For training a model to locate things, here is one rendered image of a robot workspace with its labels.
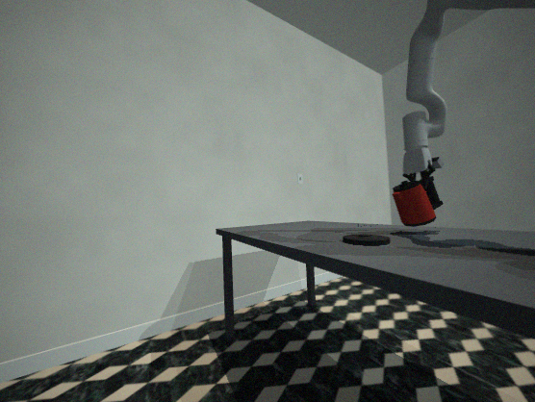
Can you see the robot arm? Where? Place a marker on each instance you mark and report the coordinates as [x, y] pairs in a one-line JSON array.
[[422, 51]]

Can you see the red kettle with grey lid and handle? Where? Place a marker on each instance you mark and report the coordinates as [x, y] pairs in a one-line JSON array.
[[417, 204]]

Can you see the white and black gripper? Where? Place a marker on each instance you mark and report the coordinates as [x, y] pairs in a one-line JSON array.
[[418, 160]]

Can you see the dark round disk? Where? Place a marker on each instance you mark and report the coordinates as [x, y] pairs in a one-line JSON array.
[[366, 239]]

